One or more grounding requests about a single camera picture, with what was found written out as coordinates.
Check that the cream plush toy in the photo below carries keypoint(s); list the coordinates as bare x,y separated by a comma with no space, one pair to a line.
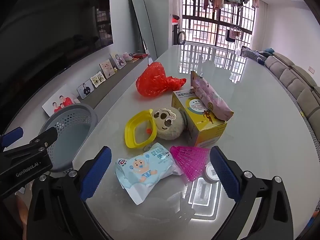
170,127

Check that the window security grille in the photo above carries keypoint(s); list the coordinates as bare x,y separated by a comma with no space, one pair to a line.
200,22

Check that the baby wet wipes packet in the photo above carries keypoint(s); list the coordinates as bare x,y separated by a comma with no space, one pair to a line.
142,170

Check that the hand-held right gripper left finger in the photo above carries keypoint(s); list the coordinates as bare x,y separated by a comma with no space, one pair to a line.
96,172

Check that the red plastic bag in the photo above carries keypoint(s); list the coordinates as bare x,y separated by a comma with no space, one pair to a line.
152,80

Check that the small white jar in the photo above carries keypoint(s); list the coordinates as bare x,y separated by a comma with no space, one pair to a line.
211,174

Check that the tall leaning mirror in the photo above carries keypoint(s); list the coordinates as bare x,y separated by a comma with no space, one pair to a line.
143,22

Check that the large family photo print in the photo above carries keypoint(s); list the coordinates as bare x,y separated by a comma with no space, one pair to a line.
62,100

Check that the baby photo frame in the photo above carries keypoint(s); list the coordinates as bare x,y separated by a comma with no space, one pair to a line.
107,69

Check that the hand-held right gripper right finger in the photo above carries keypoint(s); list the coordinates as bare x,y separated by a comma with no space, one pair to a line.
225,175

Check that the checkered cloth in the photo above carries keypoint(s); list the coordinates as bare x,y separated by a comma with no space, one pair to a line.
251,54

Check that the yellow plastic lid frame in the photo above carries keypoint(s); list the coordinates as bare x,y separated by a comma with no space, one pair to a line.
130,132

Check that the flat red packet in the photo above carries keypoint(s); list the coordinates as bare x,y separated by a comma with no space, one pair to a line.
139,55

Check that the person's left hand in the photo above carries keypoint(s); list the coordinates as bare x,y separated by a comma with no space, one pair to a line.
21,212

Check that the blue cloth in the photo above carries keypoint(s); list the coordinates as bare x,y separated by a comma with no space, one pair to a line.
268,52

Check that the pink snack packet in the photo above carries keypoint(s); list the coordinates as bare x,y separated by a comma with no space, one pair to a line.
210,95

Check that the grey perforated plastic basket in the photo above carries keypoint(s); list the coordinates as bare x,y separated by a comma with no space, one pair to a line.
72,140

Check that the photo of man in dark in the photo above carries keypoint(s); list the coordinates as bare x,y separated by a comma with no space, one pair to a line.
85,89

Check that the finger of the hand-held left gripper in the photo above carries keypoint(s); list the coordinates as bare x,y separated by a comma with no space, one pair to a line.
11,135
46,137

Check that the grey sofa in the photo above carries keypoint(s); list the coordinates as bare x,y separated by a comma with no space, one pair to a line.
295,80

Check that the wall socket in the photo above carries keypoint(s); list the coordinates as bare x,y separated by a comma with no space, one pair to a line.
311,69

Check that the black wall television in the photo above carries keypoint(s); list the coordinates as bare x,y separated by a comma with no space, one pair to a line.
50,30

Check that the yellow cardboard box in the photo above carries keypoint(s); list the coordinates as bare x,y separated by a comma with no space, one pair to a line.
207,132

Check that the white portrait photo frame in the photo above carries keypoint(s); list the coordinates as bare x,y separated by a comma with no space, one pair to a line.
118,60

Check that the pink plastic shuttlecock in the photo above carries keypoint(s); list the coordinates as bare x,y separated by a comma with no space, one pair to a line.
190,160

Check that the scalloped photo frame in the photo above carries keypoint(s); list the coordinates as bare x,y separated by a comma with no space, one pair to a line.
97,79

